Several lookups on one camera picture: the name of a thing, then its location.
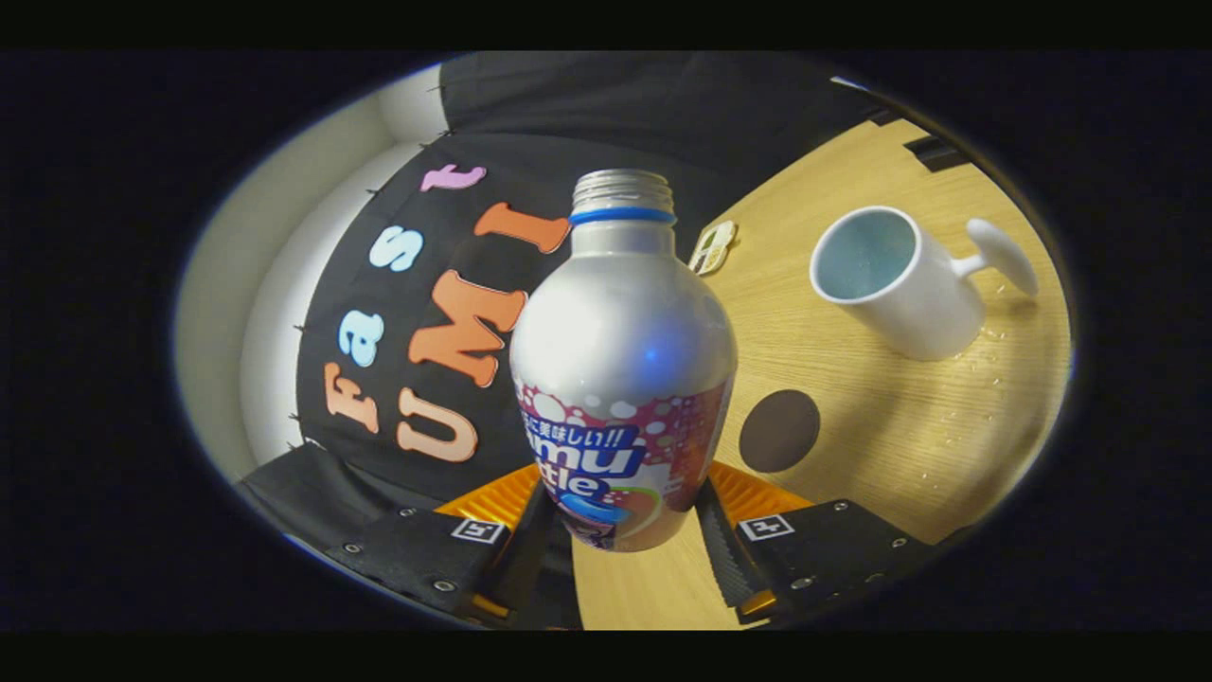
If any dark brown round coaster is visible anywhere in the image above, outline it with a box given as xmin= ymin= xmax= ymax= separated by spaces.
xmin=739 ymin=389 xmax=822 ymax=475

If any small white divided tray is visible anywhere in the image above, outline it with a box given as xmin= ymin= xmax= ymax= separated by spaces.
xmin=688 ymin=220 xmax=740 ymax=278

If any white cup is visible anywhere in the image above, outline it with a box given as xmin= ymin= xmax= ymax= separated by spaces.
xmin=810 ymin=206 xmax=1040 ymax=362

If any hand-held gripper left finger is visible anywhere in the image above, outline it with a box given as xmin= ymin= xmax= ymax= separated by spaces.
xmin=322 ymin=462 xmax=583 ymax=631

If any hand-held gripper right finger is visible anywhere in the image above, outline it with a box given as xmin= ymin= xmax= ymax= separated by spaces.
xmin=696 ymin=460 xmax=948 ymax=626

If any wooden table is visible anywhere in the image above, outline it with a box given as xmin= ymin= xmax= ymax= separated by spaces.
xmin=571 ymin=118 xmax=1074 ymax=631

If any silver juice bottle pink label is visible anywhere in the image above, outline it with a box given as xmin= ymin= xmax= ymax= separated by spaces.
xmin=509 ymin=169 xmax=739 ymax=553

